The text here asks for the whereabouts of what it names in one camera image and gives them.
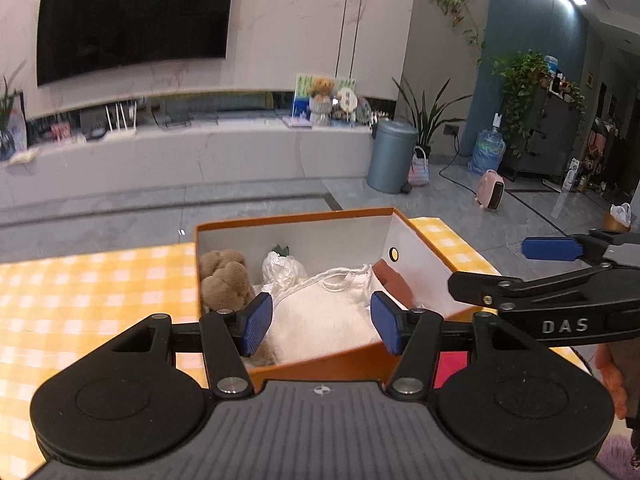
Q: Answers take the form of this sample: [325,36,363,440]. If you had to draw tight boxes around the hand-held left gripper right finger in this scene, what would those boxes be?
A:
[370,290,546,397]

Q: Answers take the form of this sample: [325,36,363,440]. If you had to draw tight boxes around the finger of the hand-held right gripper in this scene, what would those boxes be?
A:
[447,262,640,346]
[521,230,640,267]

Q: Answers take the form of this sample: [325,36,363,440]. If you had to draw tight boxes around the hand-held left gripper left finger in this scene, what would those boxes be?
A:
[102,291,275,397]

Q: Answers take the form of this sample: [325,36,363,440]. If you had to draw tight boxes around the brown plush toy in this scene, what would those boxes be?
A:
[199,248,281,366]

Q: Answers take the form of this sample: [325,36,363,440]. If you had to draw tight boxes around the clear plastic bag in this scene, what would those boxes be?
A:
[261,243,309,294]

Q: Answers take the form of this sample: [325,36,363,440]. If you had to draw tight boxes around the white drawstring pouch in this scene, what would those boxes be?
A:
[252,262,387,364]

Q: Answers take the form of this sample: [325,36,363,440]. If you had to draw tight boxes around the orange cardboard box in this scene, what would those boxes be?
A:
[192,206,504,394]

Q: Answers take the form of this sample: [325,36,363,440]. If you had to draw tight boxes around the person's right hand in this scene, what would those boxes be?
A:
[594,344,629,421]

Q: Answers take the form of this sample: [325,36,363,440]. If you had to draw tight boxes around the red mat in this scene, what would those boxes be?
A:
[431,349,473,392]

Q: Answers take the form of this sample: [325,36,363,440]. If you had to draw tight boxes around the basket with white bag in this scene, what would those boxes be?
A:
[602,202,634,234]

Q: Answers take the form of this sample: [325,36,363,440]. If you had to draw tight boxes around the pink space heater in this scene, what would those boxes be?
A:
[473,170,506,213]

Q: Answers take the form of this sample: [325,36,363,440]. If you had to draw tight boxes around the cluttered dark shelf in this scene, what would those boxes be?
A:
[580,114,632,197]

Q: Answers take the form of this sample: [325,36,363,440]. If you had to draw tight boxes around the blue water jug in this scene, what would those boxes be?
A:
[467,114,507,176]

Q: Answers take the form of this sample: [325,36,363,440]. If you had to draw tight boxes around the dark grey cabinet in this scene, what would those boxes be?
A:
[500,80,584,184]

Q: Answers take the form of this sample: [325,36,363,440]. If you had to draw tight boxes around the pastel woven basket bag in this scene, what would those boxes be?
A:
[407,146,431,187]

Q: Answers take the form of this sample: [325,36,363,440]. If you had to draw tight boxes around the yellow checked tablecloth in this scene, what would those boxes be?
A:
[0,217,597,480]

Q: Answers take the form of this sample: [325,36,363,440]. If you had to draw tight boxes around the grey metal trash can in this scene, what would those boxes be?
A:
[366,120,420,195]

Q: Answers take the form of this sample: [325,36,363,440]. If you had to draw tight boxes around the leafy green pothos plant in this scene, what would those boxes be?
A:
[492,50,587,159]

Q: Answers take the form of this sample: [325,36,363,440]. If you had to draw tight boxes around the long-leaved potted plant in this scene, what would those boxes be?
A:
[391,76,474,162]

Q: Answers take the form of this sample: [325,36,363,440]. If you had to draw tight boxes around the white marble television console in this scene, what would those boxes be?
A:
[0,85,387,209]

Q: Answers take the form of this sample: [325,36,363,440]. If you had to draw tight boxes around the green and blue picture board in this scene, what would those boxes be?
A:
[291,73,359,119]

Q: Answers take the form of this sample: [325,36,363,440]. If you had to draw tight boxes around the white round hand fan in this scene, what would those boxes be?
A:
[334,87,359,124]

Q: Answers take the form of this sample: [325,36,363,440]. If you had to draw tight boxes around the white wifi router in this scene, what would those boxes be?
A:
[102,100,139,140]

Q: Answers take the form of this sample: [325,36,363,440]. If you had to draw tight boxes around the brown teddy bear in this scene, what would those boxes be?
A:
[306,76,336,125]

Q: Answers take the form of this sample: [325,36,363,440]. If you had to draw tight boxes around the hanging green vine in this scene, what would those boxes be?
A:
[426,0,489,64]

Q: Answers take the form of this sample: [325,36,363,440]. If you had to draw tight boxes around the thin-leaved plant in vase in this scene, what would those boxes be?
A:
[0,60,29,162]

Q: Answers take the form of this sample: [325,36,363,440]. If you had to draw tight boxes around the black flat television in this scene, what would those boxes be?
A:
[36,0,239,87]

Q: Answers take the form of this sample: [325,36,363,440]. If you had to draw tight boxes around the black floor cable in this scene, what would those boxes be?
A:
[438,132,482,197]

